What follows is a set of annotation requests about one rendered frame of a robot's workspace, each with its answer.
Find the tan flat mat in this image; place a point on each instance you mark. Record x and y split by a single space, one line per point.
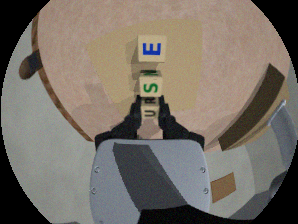
114 56

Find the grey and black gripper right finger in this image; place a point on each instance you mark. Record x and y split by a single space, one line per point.
173 130

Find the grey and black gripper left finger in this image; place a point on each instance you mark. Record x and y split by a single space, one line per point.
128 128

